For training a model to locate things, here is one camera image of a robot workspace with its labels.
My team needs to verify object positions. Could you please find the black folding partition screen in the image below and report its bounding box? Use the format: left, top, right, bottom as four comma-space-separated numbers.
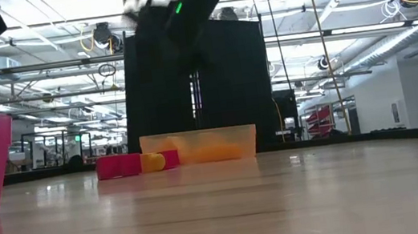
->
112, 1, 280, 168

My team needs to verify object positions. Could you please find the orange translucent plastic bin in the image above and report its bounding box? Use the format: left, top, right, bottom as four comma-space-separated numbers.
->
138, 122, 261, 172

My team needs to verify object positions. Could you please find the red storage rack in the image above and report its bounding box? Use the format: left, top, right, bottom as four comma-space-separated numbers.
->
303, 104, 335, 137

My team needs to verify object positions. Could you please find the dark background cabinet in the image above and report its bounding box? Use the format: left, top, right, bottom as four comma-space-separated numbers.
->
271, 88, 302, 141

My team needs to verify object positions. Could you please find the yellow hanging cable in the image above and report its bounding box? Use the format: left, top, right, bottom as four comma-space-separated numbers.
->
306, 0, 353, 137

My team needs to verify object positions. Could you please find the black hanging cable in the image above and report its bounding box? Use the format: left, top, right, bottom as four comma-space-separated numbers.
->
264, 0, 296, 93

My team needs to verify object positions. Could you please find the red toy block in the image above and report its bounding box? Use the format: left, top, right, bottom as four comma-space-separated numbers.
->
95, 151, 144, 182
159, 148, 181, 171

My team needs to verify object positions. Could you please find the silver ventilation duct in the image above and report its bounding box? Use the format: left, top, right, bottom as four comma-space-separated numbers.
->
339, 24, 418, 72

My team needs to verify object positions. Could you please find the grey wall box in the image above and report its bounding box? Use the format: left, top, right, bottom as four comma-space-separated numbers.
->
390, 102, 401, 125

